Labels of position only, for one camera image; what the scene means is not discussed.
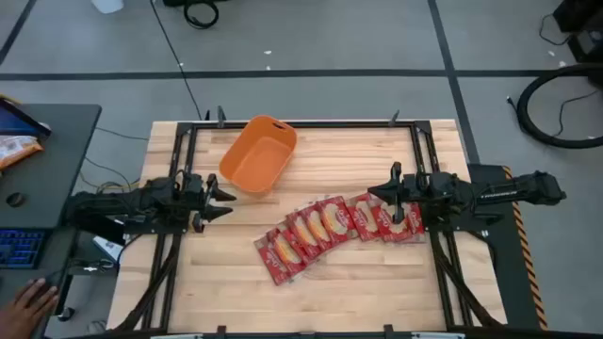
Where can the blue laptop screen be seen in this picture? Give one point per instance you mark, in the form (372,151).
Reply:
(16,122)

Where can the large black hoop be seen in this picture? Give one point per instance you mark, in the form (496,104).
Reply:
(524,122)

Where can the blue backlit keyboard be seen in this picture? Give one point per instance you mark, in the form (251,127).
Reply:
(21,248)

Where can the orange snack bag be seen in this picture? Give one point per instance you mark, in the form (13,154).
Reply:
(16,150)

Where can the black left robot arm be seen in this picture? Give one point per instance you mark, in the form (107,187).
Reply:
(136,202)

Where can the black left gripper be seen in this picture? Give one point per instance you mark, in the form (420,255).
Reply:
(194,198)

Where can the black metal table frame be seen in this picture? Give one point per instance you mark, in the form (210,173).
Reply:
(186,155)

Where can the small black round object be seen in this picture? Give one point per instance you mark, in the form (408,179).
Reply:
(15,199)

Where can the orange plastic basket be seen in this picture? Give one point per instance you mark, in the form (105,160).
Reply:
(256,157)

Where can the black frame clamp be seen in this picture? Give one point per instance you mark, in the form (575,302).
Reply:
(394,118)
(221,117)

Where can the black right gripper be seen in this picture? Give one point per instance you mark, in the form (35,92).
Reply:
(417,190)

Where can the white bucket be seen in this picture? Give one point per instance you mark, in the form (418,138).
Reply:
(107,4)

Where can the yellow black hazard tape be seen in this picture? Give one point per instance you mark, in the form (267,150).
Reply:
(530,263)

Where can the person's hand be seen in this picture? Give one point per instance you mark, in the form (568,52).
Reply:
(26,306)

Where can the black desk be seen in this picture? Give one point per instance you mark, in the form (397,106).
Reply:
(52,165)

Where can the black equipment case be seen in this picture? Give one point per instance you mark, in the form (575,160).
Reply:
(584,28)

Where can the red popcorn bag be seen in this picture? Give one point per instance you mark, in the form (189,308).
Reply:
(288,252)
(273,264)
(415,222)
(363,219)
(301,234)
(386,227)
(335,219)
(316,228)

